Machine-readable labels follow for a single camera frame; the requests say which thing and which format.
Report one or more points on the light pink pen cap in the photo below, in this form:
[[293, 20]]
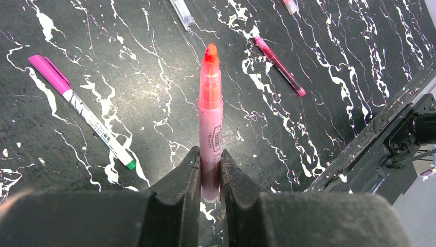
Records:
[[291, 6]]

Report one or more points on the white marker pen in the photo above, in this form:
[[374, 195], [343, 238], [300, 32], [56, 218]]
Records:
[[54, 76]]

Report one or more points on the dark pink pen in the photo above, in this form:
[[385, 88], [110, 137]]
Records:
[[271, 56]]

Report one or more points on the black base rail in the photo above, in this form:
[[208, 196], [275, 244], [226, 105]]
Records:
[[380, 159]]

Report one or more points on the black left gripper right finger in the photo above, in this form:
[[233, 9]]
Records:
[[253, 216]]

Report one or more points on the clear grey pen cap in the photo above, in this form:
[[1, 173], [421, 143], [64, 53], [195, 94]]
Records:
[[183, 13]]

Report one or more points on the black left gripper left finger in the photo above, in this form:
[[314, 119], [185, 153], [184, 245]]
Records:
[[166, 214]]

